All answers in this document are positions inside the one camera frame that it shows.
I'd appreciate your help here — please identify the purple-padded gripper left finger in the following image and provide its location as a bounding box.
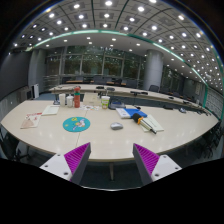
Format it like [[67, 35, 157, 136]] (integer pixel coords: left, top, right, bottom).
[[41, 143, 91, 184]]

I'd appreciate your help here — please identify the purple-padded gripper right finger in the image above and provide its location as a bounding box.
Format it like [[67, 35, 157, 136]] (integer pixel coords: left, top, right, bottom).
[[133, 143, 181, 185]]

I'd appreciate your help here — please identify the round teal mouse pad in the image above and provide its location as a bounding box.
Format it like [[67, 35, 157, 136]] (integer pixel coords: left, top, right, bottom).
[[63, 117, 90, 132]]

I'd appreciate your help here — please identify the grey computer mouse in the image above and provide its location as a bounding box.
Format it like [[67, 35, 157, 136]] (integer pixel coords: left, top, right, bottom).
[[110, 122, 123, 130]]

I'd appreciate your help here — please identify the white open notebook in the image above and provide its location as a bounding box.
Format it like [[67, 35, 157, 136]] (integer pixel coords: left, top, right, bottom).
[[145, 115, 164, 132]]

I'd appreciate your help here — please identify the blue notebook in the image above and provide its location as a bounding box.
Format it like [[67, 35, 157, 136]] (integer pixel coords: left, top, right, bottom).
[[124, 108, 147, 118]]

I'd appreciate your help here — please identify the white plastic bottle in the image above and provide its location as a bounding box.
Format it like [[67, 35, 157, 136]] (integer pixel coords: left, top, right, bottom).
[[66, 95, 74, 108]]

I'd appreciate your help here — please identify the white paper cup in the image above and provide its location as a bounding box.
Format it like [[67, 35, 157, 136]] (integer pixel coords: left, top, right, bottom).
[[59, 93, 66, 106]]

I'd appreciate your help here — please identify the red water bottle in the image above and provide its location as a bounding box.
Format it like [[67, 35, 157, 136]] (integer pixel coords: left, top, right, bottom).
[[74, 86, 80, 108]]

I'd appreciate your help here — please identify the white cup with green label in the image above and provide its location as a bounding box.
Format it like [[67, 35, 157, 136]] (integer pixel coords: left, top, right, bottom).
[[101, 96, 110, 109]]

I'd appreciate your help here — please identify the dark office chair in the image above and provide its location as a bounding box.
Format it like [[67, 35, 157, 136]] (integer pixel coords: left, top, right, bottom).
[[149, 85, 159, 92]]

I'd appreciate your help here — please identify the grey concrete pillar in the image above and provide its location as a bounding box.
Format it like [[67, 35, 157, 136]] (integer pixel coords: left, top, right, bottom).
[[143, 49, 164, 90]]

